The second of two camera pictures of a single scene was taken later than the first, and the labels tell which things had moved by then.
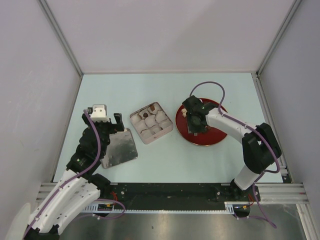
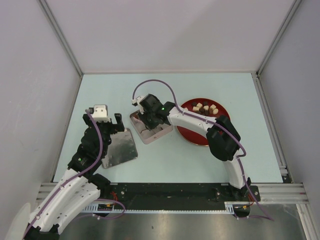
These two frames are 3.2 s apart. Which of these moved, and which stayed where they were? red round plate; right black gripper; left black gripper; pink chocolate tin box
Moved: right black gripper
Stayed: pink chocolate tin box; red round plate; left black gripper
